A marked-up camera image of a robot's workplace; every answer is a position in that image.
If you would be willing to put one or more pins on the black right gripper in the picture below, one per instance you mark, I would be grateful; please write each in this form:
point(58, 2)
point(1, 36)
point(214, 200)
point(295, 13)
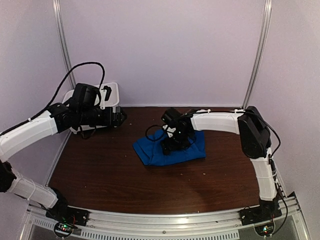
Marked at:
point(169, 147)

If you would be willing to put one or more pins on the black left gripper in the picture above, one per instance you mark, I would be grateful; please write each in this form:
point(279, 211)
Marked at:
point(116, 122)

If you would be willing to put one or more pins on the blue pleated skirt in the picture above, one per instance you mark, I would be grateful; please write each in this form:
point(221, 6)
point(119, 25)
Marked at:
point(151, 154)

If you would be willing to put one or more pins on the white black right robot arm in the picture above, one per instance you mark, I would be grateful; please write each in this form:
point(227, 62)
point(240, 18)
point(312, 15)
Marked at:
point(254, 134)

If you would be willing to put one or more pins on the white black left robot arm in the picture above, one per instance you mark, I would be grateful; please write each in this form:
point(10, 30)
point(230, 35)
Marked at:
point(28, 153)

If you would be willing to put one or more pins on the left round circuit board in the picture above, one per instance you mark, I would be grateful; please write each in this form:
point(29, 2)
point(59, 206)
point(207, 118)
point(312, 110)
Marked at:
point(63, 230)

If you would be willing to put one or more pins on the round circuit board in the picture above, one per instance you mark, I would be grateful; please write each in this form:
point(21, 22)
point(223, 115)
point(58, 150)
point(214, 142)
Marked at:
point(63, 230)
point(265, 229)

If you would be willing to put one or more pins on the right round circuit board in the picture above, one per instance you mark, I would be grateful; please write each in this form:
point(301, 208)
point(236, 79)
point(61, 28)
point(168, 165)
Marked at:
point(265, 229)

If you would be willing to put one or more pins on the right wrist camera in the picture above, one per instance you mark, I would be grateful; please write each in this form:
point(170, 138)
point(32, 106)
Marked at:
point(168, 130)

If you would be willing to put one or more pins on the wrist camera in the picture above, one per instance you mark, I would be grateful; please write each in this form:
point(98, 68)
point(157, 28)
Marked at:
point(168, 130)
point(103, 96)

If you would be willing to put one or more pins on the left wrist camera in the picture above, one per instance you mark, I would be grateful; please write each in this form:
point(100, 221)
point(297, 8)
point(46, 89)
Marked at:
point(103, 96)

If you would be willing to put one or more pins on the aluminium front rail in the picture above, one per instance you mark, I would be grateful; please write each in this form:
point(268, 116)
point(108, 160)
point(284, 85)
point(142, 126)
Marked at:
point(218, 225)

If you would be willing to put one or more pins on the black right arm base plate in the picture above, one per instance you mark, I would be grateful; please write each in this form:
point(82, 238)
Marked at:
point(265, 211)

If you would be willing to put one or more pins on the aluminium frame post left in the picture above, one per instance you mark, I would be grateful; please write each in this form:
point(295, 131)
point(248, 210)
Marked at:
point(61, 34)

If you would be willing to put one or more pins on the aluminium frame post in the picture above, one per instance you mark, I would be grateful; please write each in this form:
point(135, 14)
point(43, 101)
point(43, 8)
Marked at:
point(61, 34)
point(264, 31)

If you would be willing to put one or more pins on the aluminium frame post right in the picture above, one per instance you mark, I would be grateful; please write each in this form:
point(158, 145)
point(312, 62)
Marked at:
point(264, 31)

